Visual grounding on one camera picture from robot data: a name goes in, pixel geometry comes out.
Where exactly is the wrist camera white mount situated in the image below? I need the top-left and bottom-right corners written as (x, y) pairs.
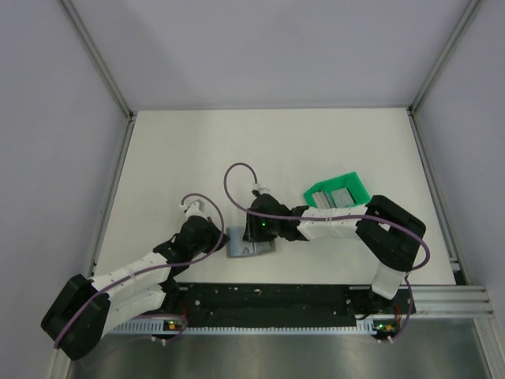
top-left (252, 182), bottom-right (270, 197)
top-left (180, 200), bottom-right (208, 219)

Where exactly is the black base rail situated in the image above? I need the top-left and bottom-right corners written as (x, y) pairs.
top-left (159, 281), bottom-right (410, 328)

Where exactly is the right aluminium frame post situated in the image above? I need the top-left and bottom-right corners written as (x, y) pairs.
top-left (408, 0), bottom-right (484, 116)

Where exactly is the white slotted cable duct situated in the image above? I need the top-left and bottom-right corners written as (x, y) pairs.
top-left (109, 317), bottom-right (398, 337)

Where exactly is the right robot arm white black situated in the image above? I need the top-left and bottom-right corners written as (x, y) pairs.
top-left (242, 193), bottom-right (426, 313)

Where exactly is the stack of white cards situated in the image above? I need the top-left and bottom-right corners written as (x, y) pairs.
top-left (312, 191), bottom-right (335, 209)

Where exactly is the silver VIP card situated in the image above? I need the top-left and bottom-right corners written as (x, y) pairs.
top-left (331, 188), bottom-right (355, 208)

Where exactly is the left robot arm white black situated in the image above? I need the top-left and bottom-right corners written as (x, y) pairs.
top-left (41, 216), bottom-right (228, 361)

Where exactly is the aluminium frame post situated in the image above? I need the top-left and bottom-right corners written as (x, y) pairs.
top-left (408, 0), bottom-right (484, 116)
top-left (58, 0), bottom-right (134, 119)

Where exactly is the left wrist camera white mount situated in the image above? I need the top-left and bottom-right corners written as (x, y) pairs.
top-left (180, 200), bottom-right (208, 219)

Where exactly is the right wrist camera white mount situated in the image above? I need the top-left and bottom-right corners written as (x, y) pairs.
top-left (252, 182), bottom-right (270, 197)

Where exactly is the white credit card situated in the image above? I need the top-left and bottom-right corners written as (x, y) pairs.
top-left (238, 244), bottom-right (256, 257)

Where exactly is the left aluminium frame post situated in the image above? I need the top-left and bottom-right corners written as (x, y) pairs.
top-left (58, 0), bottom-right (134, 119)

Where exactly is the green plastic bin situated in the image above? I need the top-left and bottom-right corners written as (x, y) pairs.
top-left (303, 171), bottom-right (371, 208)

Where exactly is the grey card holder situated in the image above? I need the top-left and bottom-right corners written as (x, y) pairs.
top-left (226, 227), bottom-right (275, 258)

